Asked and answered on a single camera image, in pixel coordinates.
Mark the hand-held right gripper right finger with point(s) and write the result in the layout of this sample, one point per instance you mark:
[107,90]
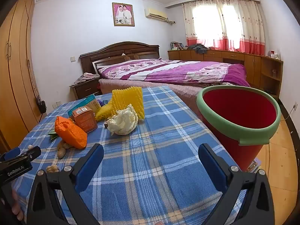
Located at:
[211,167]

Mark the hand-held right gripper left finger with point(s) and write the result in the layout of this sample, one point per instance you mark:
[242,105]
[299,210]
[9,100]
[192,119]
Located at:
[89,167]

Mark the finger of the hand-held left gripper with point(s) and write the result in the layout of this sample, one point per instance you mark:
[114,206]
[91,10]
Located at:
[11,153]
[32,152]

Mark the orange foam fruit net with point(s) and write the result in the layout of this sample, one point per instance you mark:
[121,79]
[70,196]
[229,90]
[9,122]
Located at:
[70,132]

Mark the orange cardboard box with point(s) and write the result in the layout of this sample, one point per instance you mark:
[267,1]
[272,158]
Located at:
[84,120]

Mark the yellow brush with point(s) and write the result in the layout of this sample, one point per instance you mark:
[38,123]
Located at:
[103,113]

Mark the white paper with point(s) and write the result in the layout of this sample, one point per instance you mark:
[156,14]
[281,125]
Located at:
[123,121]

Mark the red bin with green rim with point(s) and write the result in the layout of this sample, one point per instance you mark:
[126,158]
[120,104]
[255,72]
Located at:
[234,112]

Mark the teal cardboard box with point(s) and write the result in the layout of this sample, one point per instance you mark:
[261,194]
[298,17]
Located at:
[91,102]

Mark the large yellow foam fruit net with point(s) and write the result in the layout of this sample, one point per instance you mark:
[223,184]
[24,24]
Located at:
[127,97]

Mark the person's left hand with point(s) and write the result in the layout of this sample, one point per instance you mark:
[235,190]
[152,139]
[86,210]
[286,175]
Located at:
[16,204]

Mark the green packet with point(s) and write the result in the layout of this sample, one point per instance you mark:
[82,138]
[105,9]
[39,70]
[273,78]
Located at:
[52,136]

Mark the peanut shell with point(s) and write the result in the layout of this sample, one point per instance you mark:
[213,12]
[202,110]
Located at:
[62,151]
[52,169]

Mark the stack of magazines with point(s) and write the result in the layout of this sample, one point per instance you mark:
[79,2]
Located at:
[254,166]

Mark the black charger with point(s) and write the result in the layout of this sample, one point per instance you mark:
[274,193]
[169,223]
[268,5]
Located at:
[42,105]

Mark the blue plaid tablecloth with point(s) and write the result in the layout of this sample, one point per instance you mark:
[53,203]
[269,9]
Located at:
[152,157]

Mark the small blue object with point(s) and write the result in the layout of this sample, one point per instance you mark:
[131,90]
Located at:
[102,102]

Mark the dark wooden nightstand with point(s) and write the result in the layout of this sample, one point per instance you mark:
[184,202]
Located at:
[86,90]

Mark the wooden wardrobe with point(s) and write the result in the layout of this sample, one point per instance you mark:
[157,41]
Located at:
[16,75]

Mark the patterned cloth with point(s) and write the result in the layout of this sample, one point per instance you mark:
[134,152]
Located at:
[84,77]

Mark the bed with purple quilt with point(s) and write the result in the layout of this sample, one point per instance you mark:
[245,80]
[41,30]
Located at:
[178,71]

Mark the bed with brown cover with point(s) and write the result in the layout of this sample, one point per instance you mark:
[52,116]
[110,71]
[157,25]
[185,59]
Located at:
[150,84]

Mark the long wooden cabinet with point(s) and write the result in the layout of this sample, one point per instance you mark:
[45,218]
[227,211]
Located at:
[234,57]

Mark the glass cup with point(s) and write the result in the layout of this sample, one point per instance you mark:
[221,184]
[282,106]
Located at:
[274,72]

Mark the dark wooden headboard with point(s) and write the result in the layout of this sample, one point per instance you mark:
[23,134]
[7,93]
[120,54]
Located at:
[112,50]

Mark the pile of clothes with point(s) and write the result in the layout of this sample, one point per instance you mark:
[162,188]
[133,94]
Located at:
[198,48]

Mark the row of books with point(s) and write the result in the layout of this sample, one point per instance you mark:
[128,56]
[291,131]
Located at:
[177,45]

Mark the red and white containers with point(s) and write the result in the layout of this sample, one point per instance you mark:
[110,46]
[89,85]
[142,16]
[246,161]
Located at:
[274,54]

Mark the white and red curtains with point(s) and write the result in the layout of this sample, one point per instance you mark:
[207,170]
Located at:
[246,28]

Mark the white wall socket with plug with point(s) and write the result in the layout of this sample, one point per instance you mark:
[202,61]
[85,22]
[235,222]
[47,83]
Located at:
[295,106]

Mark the framed wall photo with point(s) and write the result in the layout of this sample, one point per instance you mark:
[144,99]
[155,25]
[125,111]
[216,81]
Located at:
[123,14]

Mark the wall air conditioner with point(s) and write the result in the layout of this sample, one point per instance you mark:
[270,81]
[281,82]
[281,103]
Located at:
[155,14]

